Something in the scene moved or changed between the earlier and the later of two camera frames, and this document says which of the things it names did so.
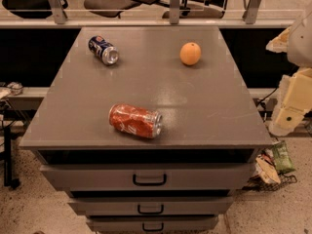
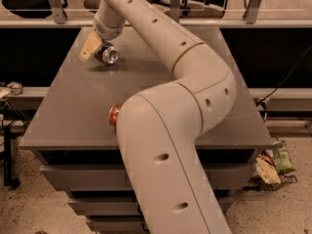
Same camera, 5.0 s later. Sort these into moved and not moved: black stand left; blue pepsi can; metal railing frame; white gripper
Moved: white gripper
Not moved: metal railing frame; blue pepsi can; black stand left
